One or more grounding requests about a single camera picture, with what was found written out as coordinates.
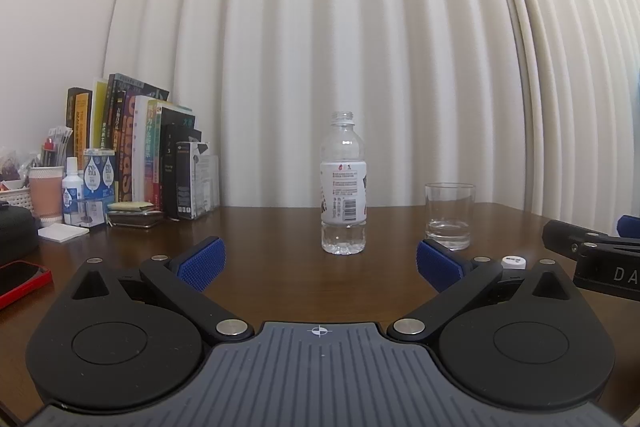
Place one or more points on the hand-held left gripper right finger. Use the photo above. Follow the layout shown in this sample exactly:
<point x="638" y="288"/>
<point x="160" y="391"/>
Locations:
<point x="440" y="264"/>

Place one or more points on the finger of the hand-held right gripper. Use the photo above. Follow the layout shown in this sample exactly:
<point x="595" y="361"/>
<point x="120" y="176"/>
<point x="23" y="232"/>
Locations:
<point x="607" y="269"/>
<point x="631" y="226"/>

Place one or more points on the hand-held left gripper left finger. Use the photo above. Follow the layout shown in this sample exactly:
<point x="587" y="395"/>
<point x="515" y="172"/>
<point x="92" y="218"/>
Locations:
<point x="202" y="263"/>

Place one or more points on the clear drinking glass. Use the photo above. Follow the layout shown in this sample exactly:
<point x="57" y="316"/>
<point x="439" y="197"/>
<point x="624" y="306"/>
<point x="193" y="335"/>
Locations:
<point x="448" y="219"/>

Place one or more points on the white bottle cap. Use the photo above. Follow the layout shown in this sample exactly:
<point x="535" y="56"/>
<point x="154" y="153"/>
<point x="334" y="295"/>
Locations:
<point x="513" y="262"/>

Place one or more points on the clear plastic water bottle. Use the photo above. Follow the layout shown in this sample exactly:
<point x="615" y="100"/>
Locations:
<point x="343" y="187"/>

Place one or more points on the small white solution bottle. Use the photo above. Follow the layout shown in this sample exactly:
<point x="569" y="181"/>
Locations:
<point x="72" y="192"/>

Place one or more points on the white cardboard box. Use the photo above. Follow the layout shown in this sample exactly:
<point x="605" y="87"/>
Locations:
<point x="210" y="182"/>

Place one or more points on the black cardboard box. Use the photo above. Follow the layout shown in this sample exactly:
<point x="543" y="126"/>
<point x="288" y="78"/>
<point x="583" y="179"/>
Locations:
<point x="186" y="182"/>

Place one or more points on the clear plastic holder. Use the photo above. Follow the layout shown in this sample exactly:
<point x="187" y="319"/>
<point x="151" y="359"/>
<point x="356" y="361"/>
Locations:
<point x="92" y="214"/>

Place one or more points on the blue and white carton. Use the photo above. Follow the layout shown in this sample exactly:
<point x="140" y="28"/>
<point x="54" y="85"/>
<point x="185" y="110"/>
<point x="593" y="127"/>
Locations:
<point x="99" y="174"/>

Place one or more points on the row of upright books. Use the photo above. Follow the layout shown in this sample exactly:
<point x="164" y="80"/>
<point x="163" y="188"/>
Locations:
<point x="135" y="142"/>

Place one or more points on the white notepad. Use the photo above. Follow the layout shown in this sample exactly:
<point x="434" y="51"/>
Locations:
<point x="62" y="233"/>

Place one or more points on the pink paper cup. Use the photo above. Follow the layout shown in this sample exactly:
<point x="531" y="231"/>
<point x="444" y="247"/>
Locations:
<point x="46" y="197"/>

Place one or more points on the red smartphone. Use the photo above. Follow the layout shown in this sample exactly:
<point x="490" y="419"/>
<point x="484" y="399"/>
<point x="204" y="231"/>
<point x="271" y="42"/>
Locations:
<point x="20" y="279"/>

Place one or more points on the bunch of pens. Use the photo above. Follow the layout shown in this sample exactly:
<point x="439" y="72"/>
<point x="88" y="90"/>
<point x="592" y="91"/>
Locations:
<point x="55" y="147"/>

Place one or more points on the black round case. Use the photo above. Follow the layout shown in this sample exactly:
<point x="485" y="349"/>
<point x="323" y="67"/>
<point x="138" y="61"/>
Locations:
<point x="15" y="232"/>

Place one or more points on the white woven basket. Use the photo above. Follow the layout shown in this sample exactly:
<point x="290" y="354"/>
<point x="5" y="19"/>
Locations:
<point x="15" y="199"/>

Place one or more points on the white pleated curtain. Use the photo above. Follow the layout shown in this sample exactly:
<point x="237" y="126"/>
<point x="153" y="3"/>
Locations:
<point x="325" y="32"/>

